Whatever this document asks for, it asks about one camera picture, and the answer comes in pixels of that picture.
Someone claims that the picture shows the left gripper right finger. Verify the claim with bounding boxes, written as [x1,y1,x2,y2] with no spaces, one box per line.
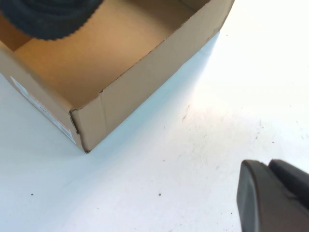
[268,159,309,210]

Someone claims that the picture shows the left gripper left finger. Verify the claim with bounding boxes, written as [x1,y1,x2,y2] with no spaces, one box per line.
[237,159,309,232]

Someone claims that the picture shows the black mesh sneaker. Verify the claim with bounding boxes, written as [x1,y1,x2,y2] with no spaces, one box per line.
[0,0,102,42]

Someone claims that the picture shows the brown cardboard shoe box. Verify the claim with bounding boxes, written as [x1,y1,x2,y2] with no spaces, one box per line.
[0,0,235,154]

